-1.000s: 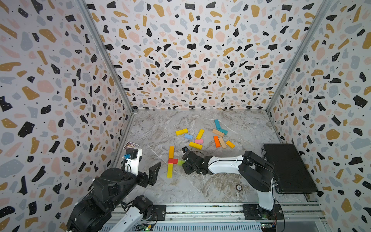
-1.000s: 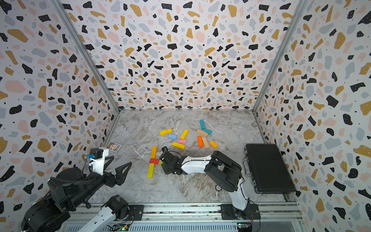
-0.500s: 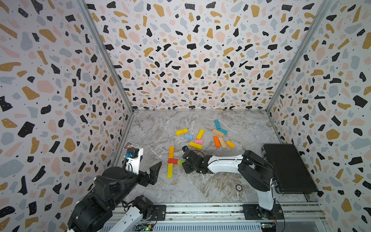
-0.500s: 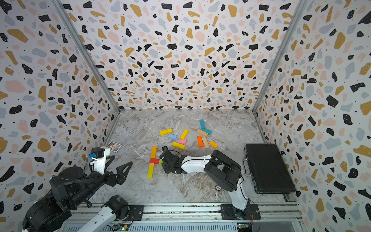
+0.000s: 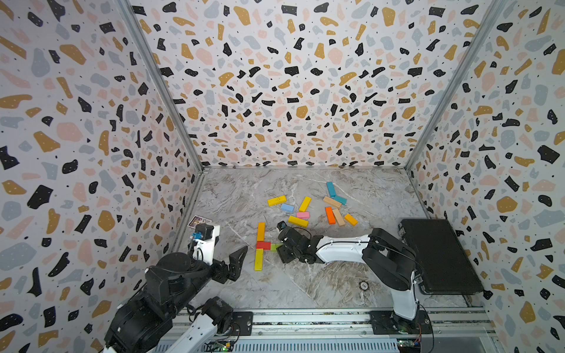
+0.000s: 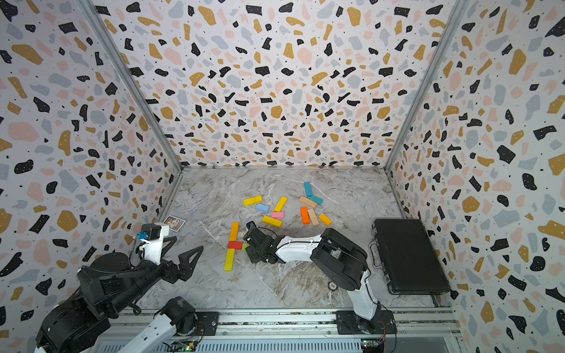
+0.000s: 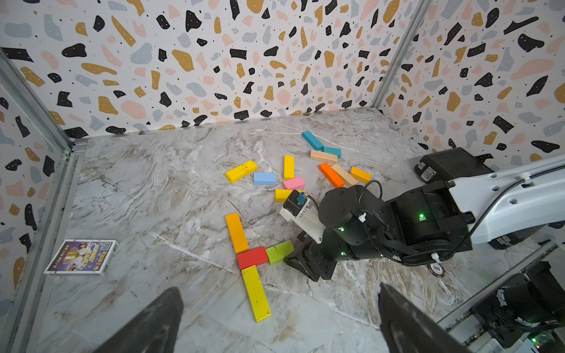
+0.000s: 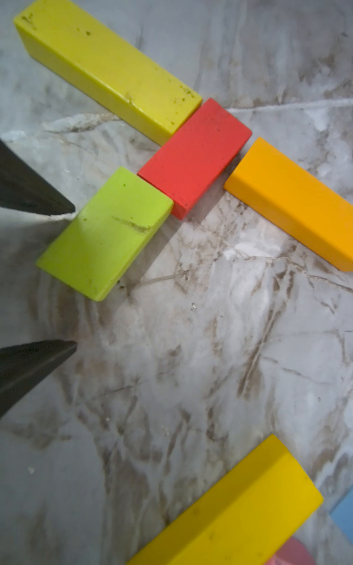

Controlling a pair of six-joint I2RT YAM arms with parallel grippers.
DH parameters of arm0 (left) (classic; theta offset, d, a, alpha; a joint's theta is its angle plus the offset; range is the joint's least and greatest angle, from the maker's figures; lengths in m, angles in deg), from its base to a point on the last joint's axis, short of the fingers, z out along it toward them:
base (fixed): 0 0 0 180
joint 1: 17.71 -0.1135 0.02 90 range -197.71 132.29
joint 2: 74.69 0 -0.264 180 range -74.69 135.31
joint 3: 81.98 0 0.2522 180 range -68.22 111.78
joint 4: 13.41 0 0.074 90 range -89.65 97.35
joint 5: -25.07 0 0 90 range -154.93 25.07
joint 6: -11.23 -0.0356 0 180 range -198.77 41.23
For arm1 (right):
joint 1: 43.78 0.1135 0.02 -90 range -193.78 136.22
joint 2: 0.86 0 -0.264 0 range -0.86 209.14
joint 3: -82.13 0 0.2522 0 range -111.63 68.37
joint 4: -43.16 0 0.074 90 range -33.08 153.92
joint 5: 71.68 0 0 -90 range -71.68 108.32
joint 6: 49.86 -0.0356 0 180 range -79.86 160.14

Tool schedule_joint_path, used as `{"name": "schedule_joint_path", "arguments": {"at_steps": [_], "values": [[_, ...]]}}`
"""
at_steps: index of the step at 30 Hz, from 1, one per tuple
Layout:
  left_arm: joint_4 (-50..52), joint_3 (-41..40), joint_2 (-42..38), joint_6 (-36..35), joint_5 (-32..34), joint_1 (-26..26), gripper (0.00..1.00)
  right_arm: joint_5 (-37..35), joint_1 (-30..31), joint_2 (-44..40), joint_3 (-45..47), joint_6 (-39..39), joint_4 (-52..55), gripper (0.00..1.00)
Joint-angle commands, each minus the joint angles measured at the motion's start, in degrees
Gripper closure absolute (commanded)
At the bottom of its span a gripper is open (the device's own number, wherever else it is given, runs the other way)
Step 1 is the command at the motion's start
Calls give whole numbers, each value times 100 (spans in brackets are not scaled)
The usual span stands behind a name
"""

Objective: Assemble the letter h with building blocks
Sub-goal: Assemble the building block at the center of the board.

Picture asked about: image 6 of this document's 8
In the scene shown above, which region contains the red block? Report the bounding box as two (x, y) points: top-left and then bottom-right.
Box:
(228, 241), (244, 250)

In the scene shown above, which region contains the orange-yellow long block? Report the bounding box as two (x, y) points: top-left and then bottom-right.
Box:
(229, 222), (239, 242)

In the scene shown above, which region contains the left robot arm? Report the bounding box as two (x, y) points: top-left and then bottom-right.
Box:
(35, 247), (204, 352)

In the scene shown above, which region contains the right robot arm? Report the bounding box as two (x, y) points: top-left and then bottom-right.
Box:
(244, 222), (385, 332)

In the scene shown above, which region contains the small printed card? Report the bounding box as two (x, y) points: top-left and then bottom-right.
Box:
(164, 216), (185, 232)

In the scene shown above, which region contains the light blue block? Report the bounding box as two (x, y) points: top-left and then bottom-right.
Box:
(256, 204), (270, 213)

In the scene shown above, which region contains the yellow upright long block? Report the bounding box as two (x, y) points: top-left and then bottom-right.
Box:
(274, 197), (288, 213)

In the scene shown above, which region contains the orange block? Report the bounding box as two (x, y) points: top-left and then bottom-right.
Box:
(300, 207), (310, 224)

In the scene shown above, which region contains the natural wood long block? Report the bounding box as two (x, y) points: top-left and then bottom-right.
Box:
(308, 208), (320, 227)

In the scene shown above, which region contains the natural wood upper block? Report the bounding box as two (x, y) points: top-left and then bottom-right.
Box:
(299, 197), (318, 209)

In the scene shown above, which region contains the amber flat block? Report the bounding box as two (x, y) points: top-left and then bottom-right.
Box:
(319, 214), (333, 227)

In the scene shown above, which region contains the teal small block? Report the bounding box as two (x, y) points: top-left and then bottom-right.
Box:
(310, 196), (323, 204)

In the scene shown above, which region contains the teal long block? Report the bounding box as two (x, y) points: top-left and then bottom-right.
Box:
(304, 182), (313, 198)

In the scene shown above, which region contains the black carrying case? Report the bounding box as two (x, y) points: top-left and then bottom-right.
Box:
(372, 219), (450, 295)

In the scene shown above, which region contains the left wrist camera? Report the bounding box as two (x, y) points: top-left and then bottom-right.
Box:
(137, 223), (169, 266)

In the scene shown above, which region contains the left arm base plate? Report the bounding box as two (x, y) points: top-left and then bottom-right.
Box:
(175, 311), (220, 338)

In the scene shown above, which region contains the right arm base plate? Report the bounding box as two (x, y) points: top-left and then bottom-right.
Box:
(335, 310), (397, 335)

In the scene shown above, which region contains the aluminium front rail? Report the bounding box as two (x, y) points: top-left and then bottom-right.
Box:
(85, 307), (460, 353)

